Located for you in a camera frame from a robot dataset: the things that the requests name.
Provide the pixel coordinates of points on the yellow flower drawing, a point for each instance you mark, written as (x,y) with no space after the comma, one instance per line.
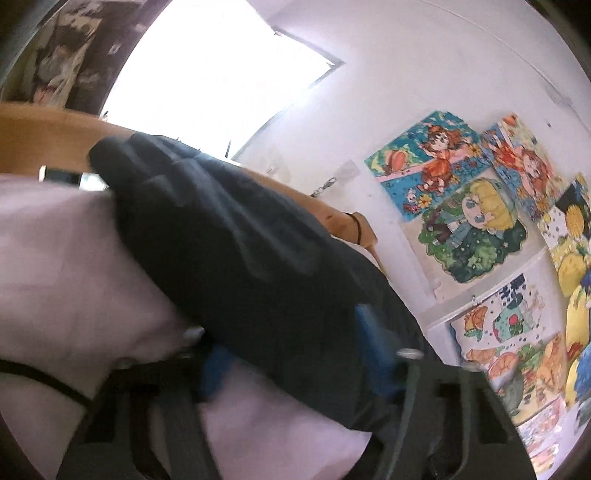
(570,217)

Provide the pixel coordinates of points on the fruit and blue pattern drawing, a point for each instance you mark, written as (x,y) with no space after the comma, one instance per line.
(503,318)

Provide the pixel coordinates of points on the white wall hook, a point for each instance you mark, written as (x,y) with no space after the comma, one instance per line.
(348,170)

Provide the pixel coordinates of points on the black garment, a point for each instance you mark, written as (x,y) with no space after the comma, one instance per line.
(258,258)

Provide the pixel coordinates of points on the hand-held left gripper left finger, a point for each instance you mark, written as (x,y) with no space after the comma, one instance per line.
(217,374)

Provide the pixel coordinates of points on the wooden headboard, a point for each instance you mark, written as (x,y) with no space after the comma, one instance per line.
(46,138)

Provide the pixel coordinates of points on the blond chibi figure drawing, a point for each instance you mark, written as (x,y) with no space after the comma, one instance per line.
(475,226)

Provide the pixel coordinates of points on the red-haired figure drawing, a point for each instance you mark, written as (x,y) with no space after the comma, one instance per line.
(531,170)

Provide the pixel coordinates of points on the bright window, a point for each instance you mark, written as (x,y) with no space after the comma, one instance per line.
(207,69)

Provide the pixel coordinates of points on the orange-haired girl drawing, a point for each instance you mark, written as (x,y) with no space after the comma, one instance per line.
(429,157)

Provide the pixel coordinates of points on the yellow and blue drawing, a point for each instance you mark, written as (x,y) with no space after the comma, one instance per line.
(577,295)

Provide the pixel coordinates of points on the dark figure wall poster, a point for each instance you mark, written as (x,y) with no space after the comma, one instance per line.
(69,60)

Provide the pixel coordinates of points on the small dark glossy object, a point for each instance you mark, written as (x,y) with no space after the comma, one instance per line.
(62,176)

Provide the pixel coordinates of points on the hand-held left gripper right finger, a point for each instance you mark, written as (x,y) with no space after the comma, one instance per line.
(376,346)

